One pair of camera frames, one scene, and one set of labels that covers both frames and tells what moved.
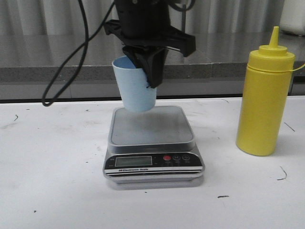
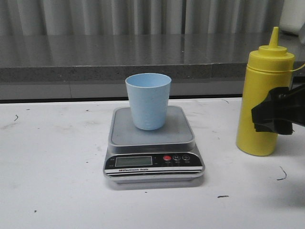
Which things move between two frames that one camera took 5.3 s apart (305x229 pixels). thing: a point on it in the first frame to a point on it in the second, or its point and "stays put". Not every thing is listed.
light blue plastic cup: x=133 y=83 to x=149 y=95
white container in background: x=292 y=17 stays put
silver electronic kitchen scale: x=156 y=146 stays put
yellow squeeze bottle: x=269 y=78 stays put
